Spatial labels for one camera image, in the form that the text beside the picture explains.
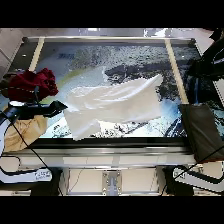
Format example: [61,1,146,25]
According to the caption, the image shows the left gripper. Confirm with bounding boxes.
[46,100,69,118]

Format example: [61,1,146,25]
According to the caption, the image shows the red garment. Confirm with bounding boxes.
[0,67,60,103]

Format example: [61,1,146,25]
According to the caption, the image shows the tan garment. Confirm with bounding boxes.
[3,114,49,153]

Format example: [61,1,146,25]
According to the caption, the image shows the white garment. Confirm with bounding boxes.
[63,73,165,141]

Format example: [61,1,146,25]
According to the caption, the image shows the black cable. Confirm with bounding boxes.
[176,144,224,179]
[0,111,51,169]

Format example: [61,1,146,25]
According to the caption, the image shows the silver frame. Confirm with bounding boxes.
[0,35,224,197]

